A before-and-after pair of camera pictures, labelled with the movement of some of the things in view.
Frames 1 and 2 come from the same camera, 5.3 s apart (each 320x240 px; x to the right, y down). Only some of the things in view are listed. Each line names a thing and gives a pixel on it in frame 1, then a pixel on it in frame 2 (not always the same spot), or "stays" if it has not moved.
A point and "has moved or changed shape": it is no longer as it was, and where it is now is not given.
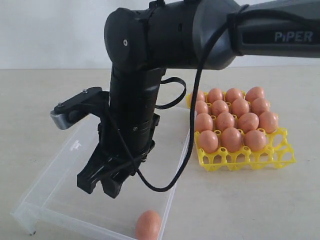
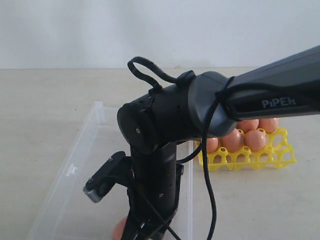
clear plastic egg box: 170,149 has moved or changed shape
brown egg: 268,121 stays
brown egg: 255,139 stays
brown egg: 248,121 stays
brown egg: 208,141 stays
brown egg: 148,225 has moved or changed shape
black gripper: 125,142 → 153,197
